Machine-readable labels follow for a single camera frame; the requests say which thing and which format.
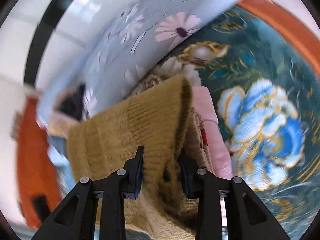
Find mustard yellow knit sweater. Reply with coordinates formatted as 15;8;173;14
66;76;200;240

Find orange wooden headboard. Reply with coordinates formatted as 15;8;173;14
16;0;319;229

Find blue floral duvet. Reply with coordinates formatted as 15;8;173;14
36;0;240;128

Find pink sweater with yellow letters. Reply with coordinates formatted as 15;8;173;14
47;87;80;139

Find teal floral bed sheet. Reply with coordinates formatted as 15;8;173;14
172;7;319;239

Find pink folded garment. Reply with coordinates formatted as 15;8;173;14
192;86;233;180

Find white glossy wardrobe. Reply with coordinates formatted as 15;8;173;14
1;0;134;89

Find black garment pile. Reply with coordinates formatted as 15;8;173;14
57;84;85;121

